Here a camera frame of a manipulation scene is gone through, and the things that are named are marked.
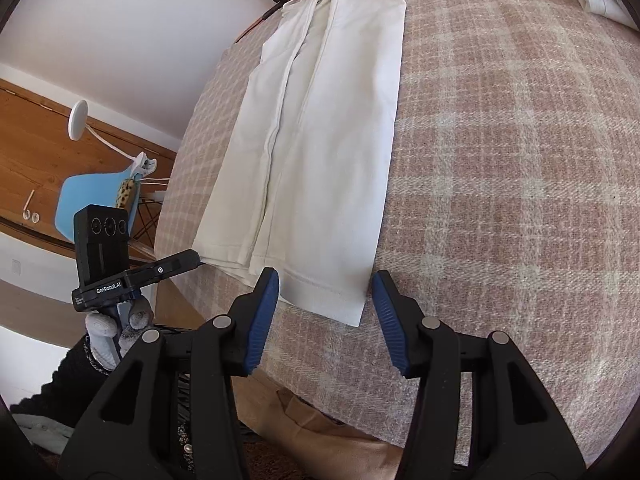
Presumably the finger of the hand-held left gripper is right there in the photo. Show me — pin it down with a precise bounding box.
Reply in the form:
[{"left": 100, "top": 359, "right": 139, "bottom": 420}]
[{"left": 142, "top": 248, "right": 202, "bottom": 286}]

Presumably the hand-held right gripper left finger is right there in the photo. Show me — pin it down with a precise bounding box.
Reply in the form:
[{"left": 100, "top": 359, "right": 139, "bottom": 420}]
[{"left": 60, "top": 267, "right": 280, "bottom": 480}]

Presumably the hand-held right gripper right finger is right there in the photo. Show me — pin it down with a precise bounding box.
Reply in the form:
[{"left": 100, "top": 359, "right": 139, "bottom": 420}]
[{"left": 370, "top": 269, "right": 586, "bottom": 480}]

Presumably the white tank top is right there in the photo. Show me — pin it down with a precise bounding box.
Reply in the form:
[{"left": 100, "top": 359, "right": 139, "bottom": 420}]
[{"left": 192, "top": 0, "right": 419, "bottom": 329}]

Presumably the person's left forearm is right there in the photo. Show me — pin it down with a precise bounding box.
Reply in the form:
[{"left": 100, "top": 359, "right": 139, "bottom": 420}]
[{"left": 10, "top": 332, "right": 121, "bottom": 428}]

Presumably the person's left hand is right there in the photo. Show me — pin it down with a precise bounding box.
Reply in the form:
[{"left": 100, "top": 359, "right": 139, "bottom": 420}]
[{"left": 84, "top": 295, "right": 154, "bottom": 374}]

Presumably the blue chair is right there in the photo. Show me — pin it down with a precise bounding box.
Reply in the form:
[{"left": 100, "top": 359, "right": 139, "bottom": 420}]
[{"left": 55, "top": 170, "right": 162, "bottom": 253}]

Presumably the leopard print cloth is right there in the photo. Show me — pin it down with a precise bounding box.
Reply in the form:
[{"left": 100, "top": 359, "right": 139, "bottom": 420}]
[{"left": 115, "top": 177, "right": 139, "bottom": 209}]

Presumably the brown paper bag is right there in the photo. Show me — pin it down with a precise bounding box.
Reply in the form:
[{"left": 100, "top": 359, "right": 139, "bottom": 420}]
[{"left": 232, "top": 379, "right": 407, "bottom": 480}]

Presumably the white desk lamp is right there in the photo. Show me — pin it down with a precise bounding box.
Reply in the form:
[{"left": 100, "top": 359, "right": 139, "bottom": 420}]
[{"left": 67, "top": 100, "right": 151, "bottom": 173}]

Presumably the pink plaid blanket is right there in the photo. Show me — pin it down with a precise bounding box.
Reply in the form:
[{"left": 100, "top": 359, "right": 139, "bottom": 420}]
[{"left": 152, "top": 0, "right": 640, "bottom": 467}]

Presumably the light grey cloth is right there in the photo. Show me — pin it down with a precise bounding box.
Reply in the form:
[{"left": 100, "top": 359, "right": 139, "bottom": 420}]
[{"left": 14, "top": 416, "right": 72, "bottom": 462}]

